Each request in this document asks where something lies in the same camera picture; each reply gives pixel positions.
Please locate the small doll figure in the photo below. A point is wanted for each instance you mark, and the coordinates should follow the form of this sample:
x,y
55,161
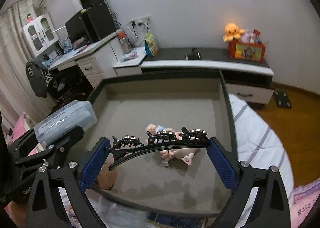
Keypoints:
x,y
30,19

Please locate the pink pig doll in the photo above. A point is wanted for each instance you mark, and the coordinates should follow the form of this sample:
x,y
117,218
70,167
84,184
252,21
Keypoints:
x,y
185,154

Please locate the clear bottle with orange cap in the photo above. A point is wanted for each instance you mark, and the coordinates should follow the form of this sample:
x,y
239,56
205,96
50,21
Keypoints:
x,y
124,42

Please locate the dark patterned garment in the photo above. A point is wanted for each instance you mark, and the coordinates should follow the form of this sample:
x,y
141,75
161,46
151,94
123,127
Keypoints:
x,y
37,77

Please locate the blue white package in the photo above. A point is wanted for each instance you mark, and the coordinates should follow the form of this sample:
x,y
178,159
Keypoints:
x,y
66,45

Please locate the black computer tower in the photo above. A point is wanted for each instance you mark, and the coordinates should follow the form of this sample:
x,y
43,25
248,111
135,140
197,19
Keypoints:
x,y
100,22

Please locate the long black hair clip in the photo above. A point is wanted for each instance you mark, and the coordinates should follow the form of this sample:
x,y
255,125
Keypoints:
x,y
162,146

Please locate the white side cabinet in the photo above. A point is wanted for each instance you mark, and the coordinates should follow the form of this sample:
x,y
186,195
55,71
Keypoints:
x,y
127,67

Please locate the purple plush toy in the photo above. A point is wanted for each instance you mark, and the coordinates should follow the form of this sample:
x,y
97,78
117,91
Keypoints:
x,y
247,36

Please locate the small baby doll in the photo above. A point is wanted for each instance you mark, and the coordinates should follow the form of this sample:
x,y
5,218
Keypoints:
x,y
153,128

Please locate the yellow blue snack bag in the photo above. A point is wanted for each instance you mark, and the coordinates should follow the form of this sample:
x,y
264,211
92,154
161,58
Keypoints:
x,y
151,45

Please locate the black bathroom scale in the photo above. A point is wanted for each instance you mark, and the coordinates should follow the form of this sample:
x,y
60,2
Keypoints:
x,y
282,99

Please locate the black office chair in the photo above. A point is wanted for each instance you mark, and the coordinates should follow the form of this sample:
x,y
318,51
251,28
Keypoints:
x,y
67,85

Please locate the printed booklet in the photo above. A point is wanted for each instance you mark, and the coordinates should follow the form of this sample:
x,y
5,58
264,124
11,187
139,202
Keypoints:
x,y
129,56

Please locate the pink box with dark rim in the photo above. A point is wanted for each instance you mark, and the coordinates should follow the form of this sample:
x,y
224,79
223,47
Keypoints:
x,y
160,102

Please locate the low cabinet with dark top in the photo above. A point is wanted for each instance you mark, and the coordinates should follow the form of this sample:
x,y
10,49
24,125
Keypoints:
x,y
170,55

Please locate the white glass-door cabinet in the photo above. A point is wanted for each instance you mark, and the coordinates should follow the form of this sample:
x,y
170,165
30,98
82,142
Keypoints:
x,y
37,35

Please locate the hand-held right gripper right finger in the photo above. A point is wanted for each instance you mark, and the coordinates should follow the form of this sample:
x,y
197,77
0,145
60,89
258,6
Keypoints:
x,y
222,168

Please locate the white wall outlet strip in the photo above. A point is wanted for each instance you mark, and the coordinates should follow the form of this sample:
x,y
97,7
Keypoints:
x,y
140,19

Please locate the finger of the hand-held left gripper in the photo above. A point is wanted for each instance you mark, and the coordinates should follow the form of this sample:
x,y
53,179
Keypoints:
x,y
62,144
21,144

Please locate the clear plastic case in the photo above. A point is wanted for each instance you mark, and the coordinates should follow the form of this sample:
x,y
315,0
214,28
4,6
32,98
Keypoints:
x,y
66,121

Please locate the pink blanket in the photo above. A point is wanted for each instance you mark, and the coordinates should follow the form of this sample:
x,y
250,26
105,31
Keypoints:
x,y
22,127

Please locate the brown round toy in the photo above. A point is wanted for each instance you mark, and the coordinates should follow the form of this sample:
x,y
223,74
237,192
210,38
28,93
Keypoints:
x,y
108,176

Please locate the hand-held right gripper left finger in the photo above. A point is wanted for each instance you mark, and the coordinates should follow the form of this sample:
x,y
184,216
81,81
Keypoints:
x,y
93,168

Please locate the pink printed pillow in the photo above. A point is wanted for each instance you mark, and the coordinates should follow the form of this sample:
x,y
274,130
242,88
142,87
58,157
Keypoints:
x,y
306,200

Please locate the red storage box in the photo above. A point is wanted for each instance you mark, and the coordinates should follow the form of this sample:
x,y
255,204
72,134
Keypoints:
x,y
247,51

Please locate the black dumbbell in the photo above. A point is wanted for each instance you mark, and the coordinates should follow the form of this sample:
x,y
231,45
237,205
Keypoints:
x,y
193,54

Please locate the white desk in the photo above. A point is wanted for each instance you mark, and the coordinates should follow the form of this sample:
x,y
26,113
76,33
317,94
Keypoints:
x,y
87,67

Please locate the black computer monitor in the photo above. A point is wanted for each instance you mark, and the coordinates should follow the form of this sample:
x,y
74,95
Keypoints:
x,y
75,27

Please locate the orange octopus plush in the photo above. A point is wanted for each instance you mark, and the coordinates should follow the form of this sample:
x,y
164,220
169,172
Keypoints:
x,y
232,32

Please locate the beige curtain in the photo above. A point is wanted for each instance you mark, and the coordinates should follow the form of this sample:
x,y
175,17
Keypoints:
x,y
12,55

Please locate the small black claw clip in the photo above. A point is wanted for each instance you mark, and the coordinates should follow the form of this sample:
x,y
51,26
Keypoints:
x,y
127,140
196,132
162,135

